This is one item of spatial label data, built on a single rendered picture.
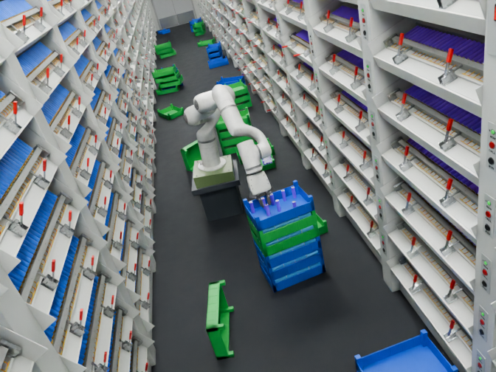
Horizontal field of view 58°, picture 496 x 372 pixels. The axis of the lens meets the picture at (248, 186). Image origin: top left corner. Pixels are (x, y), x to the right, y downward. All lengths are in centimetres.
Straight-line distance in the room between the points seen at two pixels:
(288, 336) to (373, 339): 38
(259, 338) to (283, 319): 15
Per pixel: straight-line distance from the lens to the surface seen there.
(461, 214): 148
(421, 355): 196
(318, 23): 235
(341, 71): 220
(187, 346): 228
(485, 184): 127
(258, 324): 225
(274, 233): 216
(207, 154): 288
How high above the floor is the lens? 162
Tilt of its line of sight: 29 degrees down
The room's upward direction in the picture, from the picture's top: 14 degrees counter-clockwise
